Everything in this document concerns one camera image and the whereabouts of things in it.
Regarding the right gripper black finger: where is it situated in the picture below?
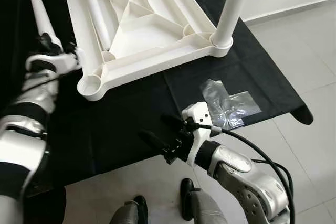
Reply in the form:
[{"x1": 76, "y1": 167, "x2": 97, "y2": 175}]
[
  {"x1": 159, "y1": 113, "x2": 187, "y2": 130},
  {"x1": 138, "y1": 130, "x2": 171, "y2": 154}
]

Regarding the white plastic table leg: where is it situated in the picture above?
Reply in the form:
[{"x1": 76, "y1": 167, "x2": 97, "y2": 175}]
[
  {"x1": 26, "y1": 0, "x2": 62, "y2": 51},
  {"x1": 78, "y1": 0, "x2": 113, "y2": 51},
  {"x1": 210, "y1": 0, "x2": 257, "y2": 48}
]

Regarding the black tablecloth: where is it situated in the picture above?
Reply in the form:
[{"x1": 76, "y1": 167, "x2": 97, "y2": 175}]
[{"x1": 0, "y1": 0, "x2": 314, "y2": 193}]

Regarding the black robot right foot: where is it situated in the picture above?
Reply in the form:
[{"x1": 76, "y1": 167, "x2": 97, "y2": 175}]
[{"x1": 180, "y1": 178, "x2": 195, "y2": 219}]

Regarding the clear cross-shaped tape patch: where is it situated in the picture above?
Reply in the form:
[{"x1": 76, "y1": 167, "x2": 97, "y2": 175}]
[{"x1": 199, "y1": 79, "x2": 263, "y2": 130}]

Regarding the white plastic table top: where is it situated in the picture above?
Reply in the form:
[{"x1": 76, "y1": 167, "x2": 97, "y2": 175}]
[{"x1": 55, "y1": 0, "x2": 234, "y2": 102}]

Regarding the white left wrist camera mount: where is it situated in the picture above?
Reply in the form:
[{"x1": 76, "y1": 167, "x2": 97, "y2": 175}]
[{"x1": 25, "y1": 46, "x2": 83, "y2": 75}]

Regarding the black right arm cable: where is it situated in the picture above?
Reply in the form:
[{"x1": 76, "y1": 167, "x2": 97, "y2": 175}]
[{"x1": 197, "y1": 123, "x2": 296, "y2": 224}]

